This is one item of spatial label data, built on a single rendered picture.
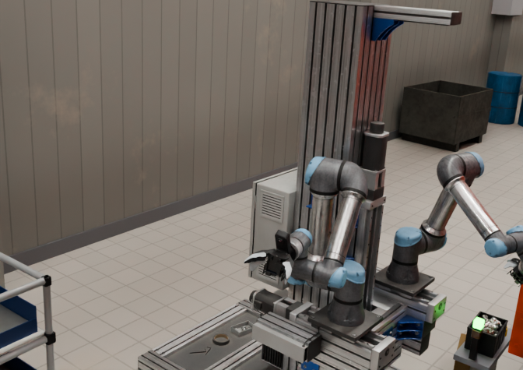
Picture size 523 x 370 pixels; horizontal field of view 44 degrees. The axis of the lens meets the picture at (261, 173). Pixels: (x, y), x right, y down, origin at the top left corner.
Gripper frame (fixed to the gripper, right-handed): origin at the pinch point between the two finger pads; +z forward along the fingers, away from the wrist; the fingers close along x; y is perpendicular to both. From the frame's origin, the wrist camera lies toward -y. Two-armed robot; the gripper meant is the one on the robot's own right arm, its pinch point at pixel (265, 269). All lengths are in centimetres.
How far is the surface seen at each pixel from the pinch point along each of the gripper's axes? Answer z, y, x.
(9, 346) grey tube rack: 18, 60, 86
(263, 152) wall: -413, 114, 169
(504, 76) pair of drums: -893, 49, -13
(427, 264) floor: -307, 122, -26
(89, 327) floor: -105, 144, 139
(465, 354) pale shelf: -115, 70, -67
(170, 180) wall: -287, 119, 201
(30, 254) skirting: -151, 148, 230
